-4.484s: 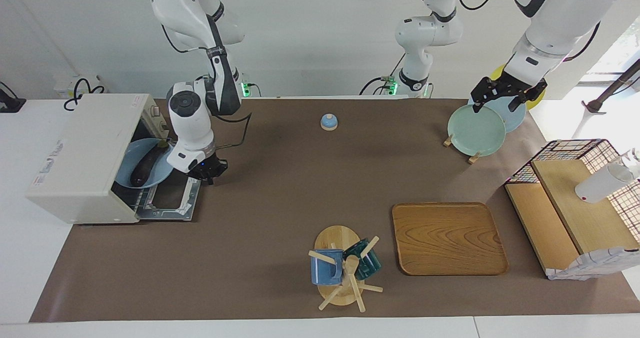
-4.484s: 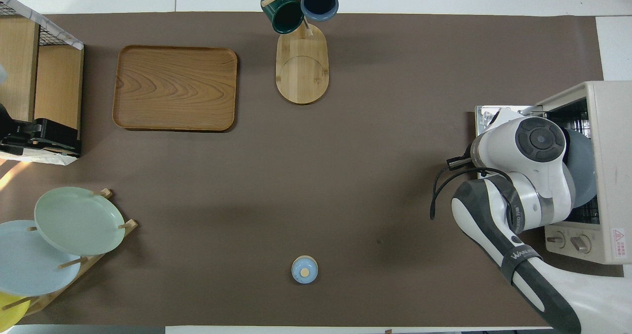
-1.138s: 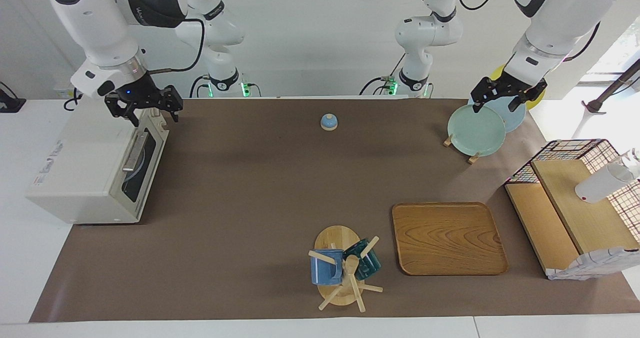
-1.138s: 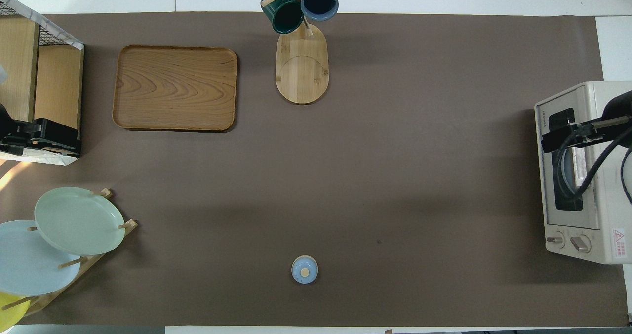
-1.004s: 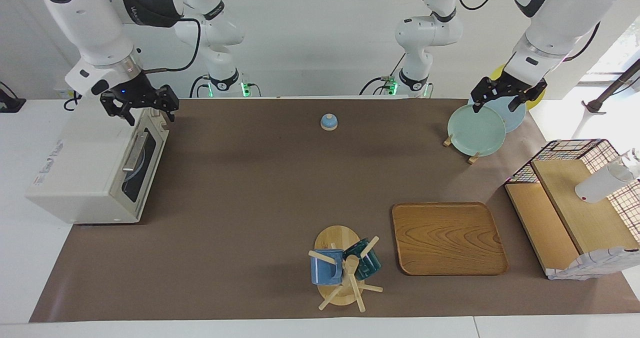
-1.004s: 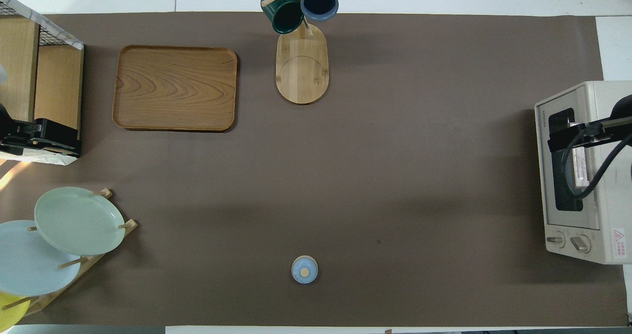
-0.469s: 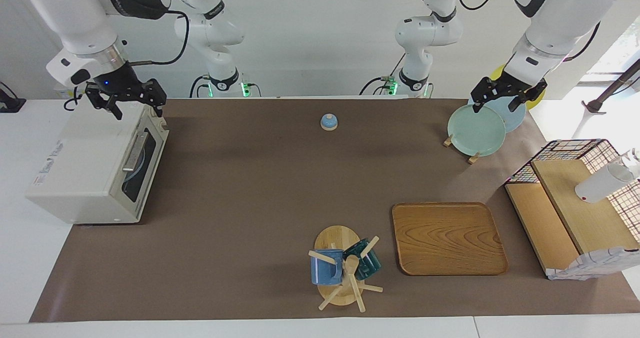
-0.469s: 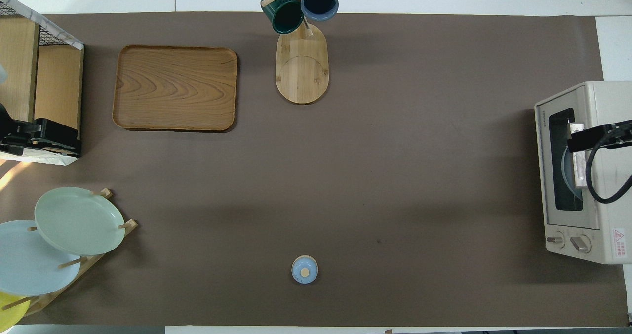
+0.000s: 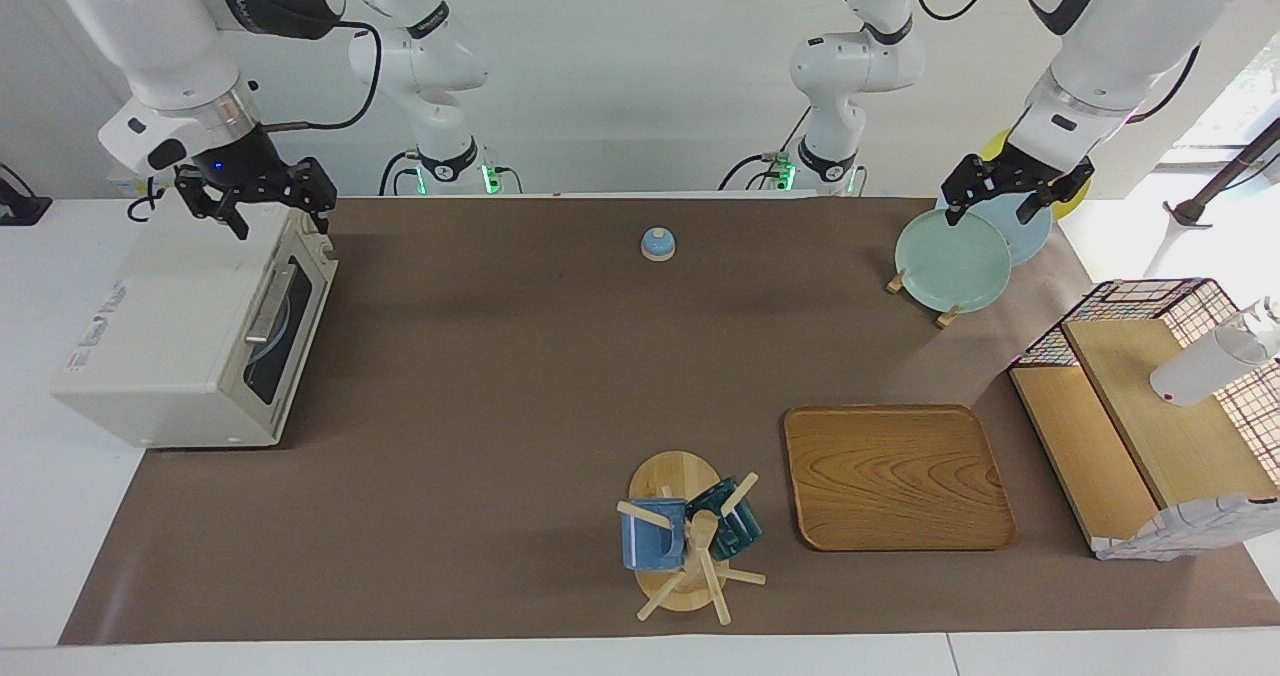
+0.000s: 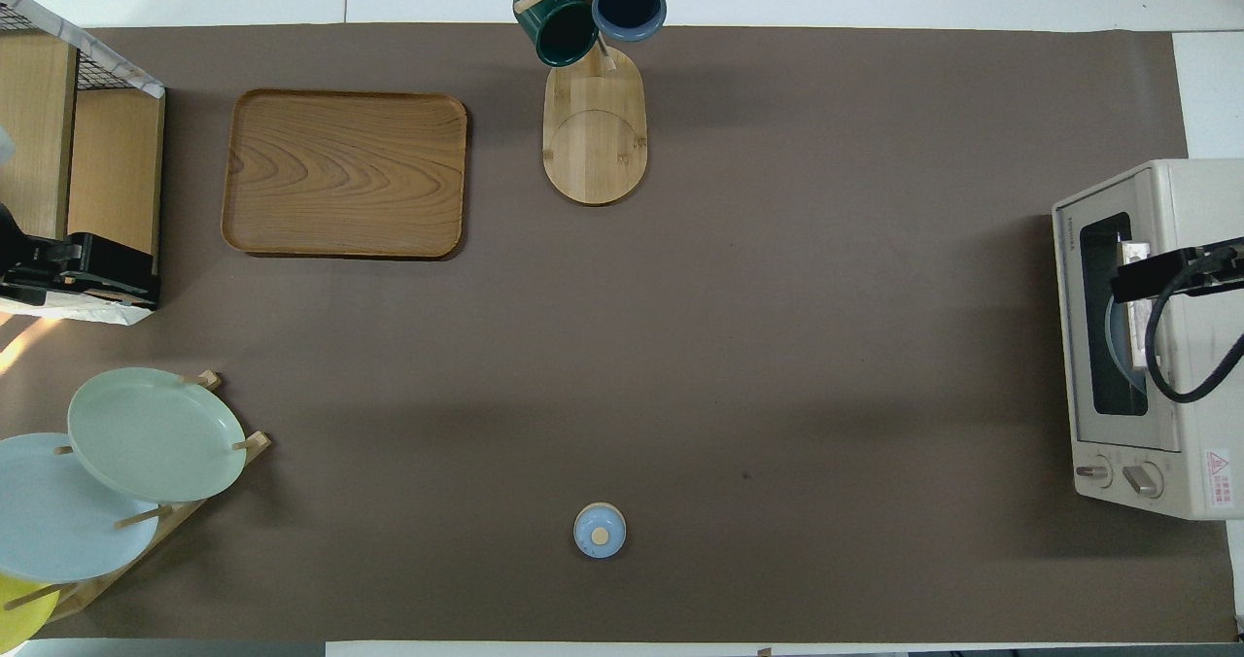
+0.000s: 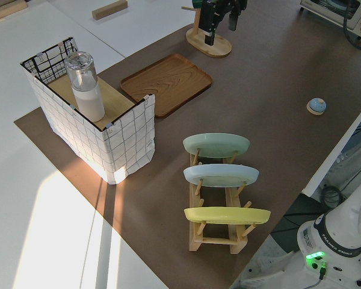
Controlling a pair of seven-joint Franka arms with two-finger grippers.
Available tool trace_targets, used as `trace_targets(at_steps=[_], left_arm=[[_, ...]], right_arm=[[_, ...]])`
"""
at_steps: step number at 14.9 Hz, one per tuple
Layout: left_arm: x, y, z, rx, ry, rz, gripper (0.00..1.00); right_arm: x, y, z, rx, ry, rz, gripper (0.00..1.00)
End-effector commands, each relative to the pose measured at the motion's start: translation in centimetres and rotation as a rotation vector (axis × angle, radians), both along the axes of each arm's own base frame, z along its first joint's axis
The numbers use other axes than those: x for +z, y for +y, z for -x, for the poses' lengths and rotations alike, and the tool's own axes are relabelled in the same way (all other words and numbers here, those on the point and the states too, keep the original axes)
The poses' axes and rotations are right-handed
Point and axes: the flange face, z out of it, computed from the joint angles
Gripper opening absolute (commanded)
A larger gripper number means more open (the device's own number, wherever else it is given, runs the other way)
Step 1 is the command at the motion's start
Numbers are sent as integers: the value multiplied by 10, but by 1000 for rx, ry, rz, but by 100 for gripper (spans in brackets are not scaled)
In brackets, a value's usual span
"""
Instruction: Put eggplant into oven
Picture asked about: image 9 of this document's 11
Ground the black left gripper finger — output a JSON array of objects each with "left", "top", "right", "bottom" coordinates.
[
  {"left": 1014, "top": 159, "right": 1097, "bottom": 226},
  {"left": 941, "top": 153, "right": 1002, "bottom": 228}
]

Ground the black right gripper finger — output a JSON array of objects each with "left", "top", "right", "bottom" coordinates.
[
  {"left": 173, "top": 166, "right": 252, "bottom": 242},
  {"left": 286, "top": 157, "right": 339, "bottom": 236}
]

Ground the white toaster oven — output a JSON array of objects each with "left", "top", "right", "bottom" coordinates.
[{"left": 52, "top": 201, "right": 339, "bottom": 449}]

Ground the yellow plate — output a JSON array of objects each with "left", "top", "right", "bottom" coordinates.
[{"left": 982, "top": 126, "right": 1093, "bottom": 220}]

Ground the light blue racked plate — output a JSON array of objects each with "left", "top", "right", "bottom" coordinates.
[{"left": 935, "top": 191, "right": 1053, "bottom": 267}]

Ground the pale green plate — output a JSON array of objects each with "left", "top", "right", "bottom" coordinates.
[{"left": 894, "top": 208, "right": 1013, "bottom": 314}]

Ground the wooden plate rack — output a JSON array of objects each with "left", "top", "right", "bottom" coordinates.
[{"left": 886, "top": 268, "right": 961, "bottom": 329}]

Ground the dark tripod stand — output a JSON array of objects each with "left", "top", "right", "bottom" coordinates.
[{"left": 1163, "top": 116, "right": 1280, "bottom": 229}]

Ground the white bottle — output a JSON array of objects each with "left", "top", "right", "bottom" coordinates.
[{"left": 1150, "top": 296, "right": 1280, "bottom": 407}]

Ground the wooden serving tray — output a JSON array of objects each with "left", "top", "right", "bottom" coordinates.
[{"left": 783, "top": 404, "right": 1017, "bottom": 553}]

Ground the brown table mat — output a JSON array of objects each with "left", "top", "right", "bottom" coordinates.
[{"left": 58, "top": 194, "right": 1280, "bottom": 647}]

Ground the white patterned cloth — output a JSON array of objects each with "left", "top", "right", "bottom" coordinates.
[{"left": 1093, "top": 494, "right": 1280, "bottom": 561}]

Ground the wooden mug tree stand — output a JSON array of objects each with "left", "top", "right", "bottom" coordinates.
[{"left": 616, "top": 450, "right": 767, "bottom": 625}]

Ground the dark green mug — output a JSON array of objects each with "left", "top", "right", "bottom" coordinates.
[{"left": 685, "top": 476, "right": 764, "bottom": 561}]

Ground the blue enamel mug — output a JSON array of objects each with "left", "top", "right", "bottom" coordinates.
[{"left": 620, "top": 498, "right": 689, "bottom": 571}]

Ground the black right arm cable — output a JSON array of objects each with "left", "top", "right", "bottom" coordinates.
[{"left": 260, "top": 21, "right": 383, "bottom": 133}]

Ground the black clamp mount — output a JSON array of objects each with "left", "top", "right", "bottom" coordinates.
[{"left": 0, "top": 163, "right": 53, "bottom": 227}]

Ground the wooden shelf with wire basket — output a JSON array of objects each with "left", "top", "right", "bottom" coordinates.
[{"left": 1008, "top": 278, "right": 1280, "bottom": 557}]

